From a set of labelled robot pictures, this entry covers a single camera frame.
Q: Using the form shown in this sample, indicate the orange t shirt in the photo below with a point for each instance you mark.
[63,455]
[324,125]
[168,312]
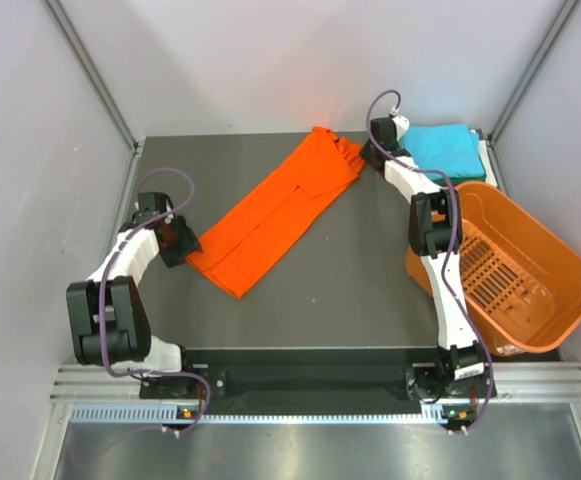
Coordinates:
[242,247]

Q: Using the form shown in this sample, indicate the folded green t shirt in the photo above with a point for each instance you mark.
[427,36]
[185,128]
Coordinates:
[456,180]

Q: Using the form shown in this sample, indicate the aluminium frame rail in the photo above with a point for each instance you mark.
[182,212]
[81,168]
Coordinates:
[79,50]

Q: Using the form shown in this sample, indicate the grey slotted cable duct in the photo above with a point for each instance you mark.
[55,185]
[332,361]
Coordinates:
[171,414]

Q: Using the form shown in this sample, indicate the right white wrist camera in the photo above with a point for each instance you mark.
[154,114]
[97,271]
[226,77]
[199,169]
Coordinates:
[401,123]

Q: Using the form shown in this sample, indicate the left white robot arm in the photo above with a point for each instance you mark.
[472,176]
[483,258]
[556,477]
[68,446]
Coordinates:
[108,321]

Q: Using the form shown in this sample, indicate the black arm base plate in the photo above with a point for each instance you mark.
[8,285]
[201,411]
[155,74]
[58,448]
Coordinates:
[293,381]

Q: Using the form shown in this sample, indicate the folded white t shirt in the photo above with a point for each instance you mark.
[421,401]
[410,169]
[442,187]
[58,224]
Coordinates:
[490,176]

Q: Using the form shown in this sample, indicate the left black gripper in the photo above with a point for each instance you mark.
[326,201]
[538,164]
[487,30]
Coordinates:
[188,245]

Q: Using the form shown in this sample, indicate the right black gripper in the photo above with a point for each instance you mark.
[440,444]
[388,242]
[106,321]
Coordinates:
[365,154]

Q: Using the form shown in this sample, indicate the orange plastic basket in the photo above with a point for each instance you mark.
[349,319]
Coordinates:
[522,283]

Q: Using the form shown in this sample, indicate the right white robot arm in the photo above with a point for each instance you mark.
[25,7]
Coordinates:
[435,236]

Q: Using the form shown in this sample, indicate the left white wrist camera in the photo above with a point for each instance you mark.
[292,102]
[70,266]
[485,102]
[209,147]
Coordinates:
[153,210]

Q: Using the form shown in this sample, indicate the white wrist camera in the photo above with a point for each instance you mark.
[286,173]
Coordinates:
[153,210]
[401,123]

